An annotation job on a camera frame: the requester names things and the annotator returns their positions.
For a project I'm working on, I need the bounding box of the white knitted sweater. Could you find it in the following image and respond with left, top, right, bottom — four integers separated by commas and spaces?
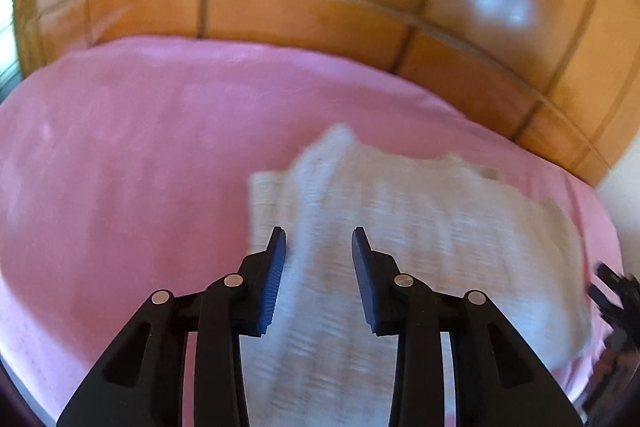
242, 126, 591, 426

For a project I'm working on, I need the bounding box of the pink bed blanket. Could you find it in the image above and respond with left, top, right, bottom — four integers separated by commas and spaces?
1, 37, 622, 421

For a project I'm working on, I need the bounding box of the window with wooden frame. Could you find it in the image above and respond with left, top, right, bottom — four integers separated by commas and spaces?
0, 0, 23, 102

